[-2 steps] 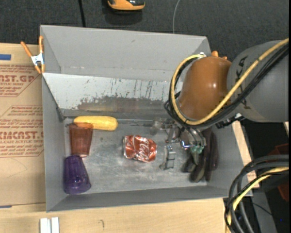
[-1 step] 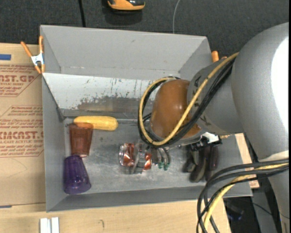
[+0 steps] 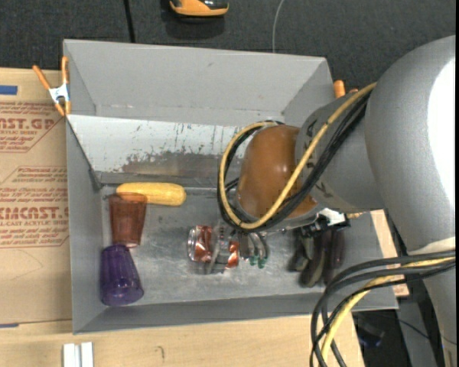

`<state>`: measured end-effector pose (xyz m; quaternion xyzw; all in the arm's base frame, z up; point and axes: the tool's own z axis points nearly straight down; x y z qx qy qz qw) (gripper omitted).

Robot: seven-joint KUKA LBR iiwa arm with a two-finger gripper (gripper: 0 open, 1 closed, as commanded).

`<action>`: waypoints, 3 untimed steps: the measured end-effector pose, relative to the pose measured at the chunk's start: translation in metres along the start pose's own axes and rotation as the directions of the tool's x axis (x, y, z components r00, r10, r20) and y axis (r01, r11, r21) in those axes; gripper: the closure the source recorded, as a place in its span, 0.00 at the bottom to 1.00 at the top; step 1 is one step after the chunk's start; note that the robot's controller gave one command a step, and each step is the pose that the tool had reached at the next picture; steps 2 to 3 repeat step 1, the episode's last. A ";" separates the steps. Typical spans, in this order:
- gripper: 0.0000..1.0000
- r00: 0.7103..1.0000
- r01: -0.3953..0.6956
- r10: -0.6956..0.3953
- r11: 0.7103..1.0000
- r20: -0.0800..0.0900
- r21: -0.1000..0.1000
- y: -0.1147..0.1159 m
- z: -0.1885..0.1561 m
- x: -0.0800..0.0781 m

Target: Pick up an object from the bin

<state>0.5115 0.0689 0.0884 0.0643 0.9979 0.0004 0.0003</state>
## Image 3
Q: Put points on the black cylinder on white bracket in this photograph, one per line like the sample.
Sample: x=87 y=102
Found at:
x=316 y=228

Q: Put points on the brown cardboard board red print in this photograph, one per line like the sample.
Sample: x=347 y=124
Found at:
x=27 y=205

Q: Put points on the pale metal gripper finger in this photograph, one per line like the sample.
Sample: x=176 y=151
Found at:
x=224 y=260
x=214 y=256

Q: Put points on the purple clear plastic cup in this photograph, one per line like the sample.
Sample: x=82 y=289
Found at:
x=119 y=277

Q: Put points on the orange clear plastic cup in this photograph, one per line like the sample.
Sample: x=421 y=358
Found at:
x=127 y=220

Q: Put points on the grey metal bin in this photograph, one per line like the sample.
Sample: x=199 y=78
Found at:
x=176 y=90

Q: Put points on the yellow toy corn cob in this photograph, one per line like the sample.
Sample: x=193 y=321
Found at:
x=157 y=194

